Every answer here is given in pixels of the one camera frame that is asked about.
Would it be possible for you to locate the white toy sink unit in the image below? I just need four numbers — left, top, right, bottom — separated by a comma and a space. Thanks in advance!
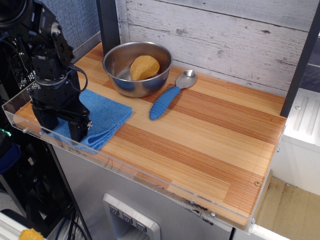
270, 88, 320, 195

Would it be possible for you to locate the yellow object bottom left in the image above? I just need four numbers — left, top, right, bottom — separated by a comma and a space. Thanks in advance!
18, 228, 45, 240

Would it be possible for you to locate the yellow plastic food piece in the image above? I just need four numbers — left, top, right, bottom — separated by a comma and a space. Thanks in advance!
130, 55, 160, 81

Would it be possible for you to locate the stainless steel bowl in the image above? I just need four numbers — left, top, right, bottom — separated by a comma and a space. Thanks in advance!
102, 41, 173, 98

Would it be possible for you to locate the blue cloth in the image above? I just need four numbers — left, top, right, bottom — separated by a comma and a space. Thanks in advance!
46, 89, 133, 153

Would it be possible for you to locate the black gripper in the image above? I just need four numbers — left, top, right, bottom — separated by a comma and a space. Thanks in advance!
27, 71, 92, 142

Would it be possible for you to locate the black vertical post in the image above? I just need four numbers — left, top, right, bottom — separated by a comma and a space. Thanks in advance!
280, 1, 320, 118

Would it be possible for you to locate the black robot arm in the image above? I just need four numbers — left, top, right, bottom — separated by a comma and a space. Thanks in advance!
0, 0, 92, 142

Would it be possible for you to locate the silver toy fridge cabinet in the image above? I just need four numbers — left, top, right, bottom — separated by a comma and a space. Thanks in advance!
53, 146, 234, 240

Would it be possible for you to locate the clear acrylic table guard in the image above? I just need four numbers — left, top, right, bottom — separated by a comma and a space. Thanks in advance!
1, 33, 286, 235

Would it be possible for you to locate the spoon with blue handle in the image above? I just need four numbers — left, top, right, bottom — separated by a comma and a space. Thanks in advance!
149, 70, 197, 121

